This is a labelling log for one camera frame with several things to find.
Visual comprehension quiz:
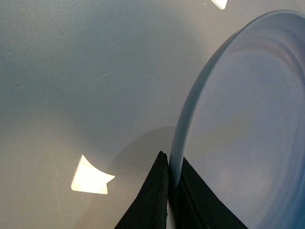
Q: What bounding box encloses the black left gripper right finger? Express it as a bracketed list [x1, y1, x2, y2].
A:
[174, 158, 247, 229]

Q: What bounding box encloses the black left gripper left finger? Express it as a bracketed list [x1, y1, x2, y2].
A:
[115, 151, 169, 229]

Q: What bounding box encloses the grey round plate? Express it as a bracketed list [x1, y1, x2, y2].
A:
[169, 10, 305, 229]

